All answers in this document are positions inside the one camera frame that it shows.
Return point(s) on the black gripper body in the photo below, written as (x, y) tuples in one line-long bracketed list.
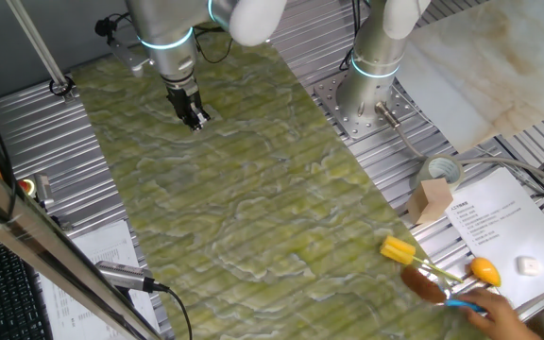
[(183, 96)]

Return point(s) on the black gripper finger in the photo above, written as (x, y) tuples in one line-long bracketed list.
[(185, 120), (200, 119)]

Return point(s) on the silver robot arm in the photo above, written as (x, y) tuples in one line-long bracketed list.
[(376, 47)]

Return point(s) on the person's hand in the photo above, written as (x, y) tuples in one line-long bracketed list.
[(501, 318)]

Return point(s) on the green marble pattern mat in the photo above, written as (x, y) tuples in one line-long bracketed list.
[(277, 189)]

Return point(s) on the printed table paper sheet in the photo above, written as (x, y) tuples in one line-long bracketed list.
[(107, 245)]

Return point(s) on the thin aluminium rod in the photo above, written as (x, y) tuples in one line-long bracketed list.
[(36, 45)]

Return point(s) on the emergency stop button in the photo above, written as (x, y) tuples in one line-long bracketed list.
[(27, 187)]

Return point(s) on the beige tape roll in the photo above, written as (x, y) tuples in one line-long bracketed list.
[(422, 172)]

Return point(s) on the wooden block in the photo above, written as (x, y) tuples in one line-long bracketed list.
[(430, 200)]

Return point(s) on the black keyboard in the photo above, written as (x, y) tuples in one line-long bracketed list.
[(3, 293)]

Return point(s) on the white marble pattern board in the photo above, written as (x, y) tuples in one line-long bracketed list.
[(489, 61)]

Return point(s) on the white instruction paper sheet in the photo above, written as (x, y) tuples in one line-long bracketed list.
[(503, 226)]

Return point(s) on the yellow toy mango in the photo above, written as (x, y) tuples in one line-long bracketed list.
[(485, 271)]

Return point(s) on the small white case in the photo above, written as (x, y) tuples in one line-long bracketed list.
[(528, 266)]

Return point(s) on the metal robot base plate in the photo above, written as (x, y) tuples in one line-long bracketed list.
[(347, 120)]

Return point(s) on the grey metal bracket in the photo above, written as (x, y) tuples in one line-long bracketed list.
[(43, 189)]

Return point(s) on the silver ribbed camera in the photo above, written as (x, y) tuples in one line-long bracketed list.
[(121, 275)]

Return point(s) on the metal frame bar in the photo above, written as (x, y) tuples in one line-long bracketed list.
[(40, 236)]

